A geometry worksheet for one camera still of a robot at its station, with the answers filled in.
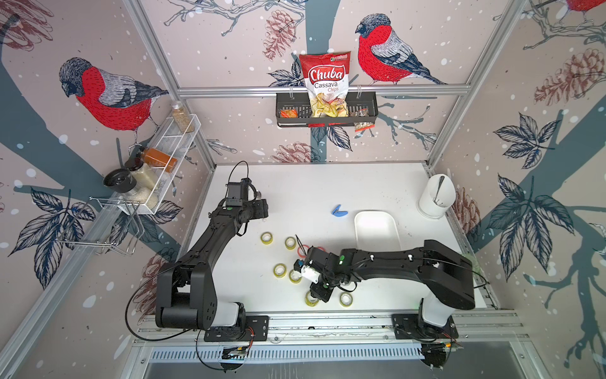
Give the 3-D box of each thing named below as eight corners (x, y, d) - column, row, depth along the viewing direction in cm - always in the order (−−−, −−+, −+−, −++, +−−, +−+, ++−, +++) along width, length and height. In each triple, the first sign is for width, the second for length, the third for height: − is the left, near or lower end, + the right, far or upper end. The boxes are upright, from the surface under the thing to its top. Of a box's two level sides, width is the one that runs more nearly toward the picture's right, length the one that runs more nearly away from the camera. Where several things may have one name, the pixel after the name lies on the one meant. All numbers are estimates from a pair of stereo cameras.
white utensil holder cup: (419, 218, 102) (433, 197, 90) (411, 196, 109) (423, 174, 98) (444, 218, 102) (462, 197, 90) (434, 196, 109) (450, 174, 98)
